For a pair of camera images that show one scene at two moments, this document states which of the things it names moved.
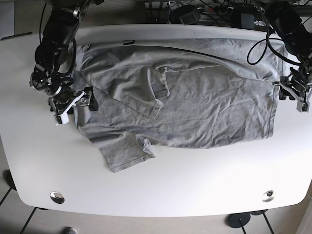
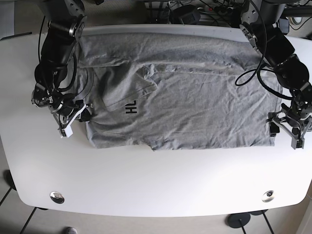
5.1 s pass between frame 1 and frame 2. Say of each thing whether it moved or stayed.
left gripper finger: moved
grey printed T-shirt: stayed
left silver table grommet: stayed
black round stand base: stayed
